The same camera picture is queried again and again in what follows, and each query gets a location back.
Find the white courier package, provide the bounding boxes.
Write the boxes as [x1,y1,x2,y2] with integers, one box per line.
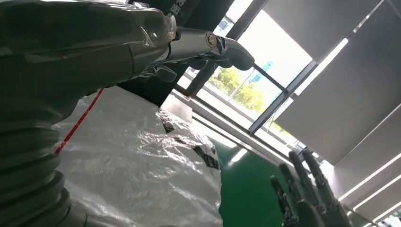
[52,86,224,227]

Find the green conveyor belt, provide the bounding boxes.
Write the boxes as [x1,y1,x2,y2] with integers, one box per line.
[213,138,303,227]

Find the grey roller blind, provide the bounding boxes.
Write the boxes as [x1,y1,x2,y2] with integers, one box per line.
[275,0,401,166]
[333,103,401,227]
[262,0,381,64]

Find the dark window frame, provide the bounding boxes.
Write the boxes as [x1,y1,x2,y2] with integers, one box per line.
[175,0,320,157]

